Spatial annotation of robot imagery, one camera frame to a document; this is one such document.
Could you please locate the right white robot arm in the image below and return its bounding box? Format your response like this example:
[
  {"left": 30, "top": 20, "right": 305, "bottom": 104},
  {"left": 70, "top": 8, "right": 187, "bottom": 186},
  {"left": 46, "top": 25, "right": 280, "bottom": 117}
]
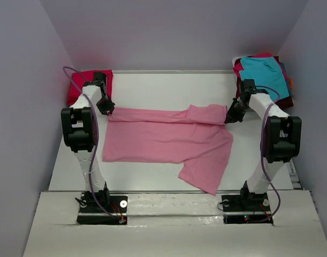
[{"left": 221, "top": 79, "right": 302, "bottom": 212}]

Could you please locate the pink t shirt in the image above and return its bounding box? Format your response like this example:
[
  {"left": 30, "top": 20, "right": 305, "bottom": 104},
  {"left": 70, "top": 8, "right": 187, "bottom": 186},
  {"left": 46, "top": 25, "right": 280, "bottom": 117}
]
[{"left": 102, "top": 104, "right": 233, "bottom": 195}]

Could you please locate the magenta t shirt in pile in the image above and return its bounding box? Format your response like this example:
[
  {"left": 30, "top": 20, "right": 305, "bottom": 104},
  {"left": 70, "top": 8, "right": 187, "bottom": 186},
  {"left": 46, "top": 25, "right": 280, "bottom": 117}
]
[{"left": 232, "top": 53, "right": 273, "bottom": 79}]

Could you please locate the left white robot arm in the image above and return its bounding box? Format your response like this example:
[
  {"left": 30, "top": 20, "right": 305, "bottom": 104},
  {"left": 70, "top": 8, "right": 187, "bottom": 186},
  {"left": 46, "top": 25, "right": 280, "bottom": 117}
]
[{"left": 60, "top": 71, "right": 115, "bottom": 216}]

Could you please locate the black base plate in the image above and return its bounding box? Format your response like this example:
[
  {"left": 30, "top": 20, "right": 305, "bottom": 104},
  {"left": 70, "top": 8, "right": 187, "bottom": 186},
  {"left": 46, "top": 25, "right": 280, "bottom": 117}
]
[
  {"left": 217, "top": 193, "right": 273, "bottom": 224},
  {"left": 75, "top": 194, "right": 128, "bottom": 225}
]

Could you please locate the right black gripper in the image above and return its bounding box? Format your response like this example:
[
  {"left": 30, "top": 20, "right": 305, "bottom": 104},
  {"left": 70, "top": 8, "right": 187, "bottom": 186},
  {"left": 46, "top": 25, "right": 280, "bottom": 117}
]
[{"left": 225, "top": 98, "right": 252, "bottom": 124}]

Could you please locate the teal t shirt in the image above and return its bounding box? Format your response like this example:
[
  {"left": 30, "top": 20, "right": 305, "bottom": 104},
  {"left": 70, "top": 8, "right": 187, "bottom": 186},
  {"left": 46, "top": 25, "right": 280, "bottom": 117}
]
[{"left": 239, "top": 57, "right": 290, "bottom": 100}]

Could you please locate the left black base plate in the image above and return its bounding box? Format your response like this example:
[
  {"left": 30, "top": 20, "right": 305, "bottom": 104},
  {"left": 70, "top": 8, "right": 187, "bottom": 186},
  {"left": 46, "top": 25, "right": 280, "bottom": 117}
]
[{"left": 75, "top": 194, "right": 128, "bottom": 225}]

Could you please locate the dark maroon t shirt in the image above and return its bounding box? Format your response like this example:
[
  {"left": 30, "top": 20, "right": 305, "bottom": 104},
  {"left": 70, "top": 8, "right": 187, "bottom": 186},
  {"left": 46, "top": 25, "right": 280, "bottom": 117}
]
[{"left": 236, "top": 56, "right": 293, "bottom": 110}]

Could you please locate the folded red t shirt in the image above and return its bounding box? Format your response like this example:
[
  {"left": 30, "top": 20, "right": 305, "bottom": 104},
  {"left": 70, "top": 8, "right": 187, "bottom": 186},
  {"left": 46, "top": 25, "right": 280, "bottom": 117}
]
[{"left": 66, "top": 70, "right": 113, "bottom": 105}]

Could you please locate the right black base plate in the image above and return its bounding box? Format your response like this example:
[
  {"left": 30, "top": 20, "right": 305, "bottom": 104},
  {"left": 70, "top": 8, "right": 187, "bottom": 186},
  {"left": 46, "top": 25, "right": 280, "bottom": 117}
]
[{"left": 217, "top": 193, "right": 273, "bottom": 224}]

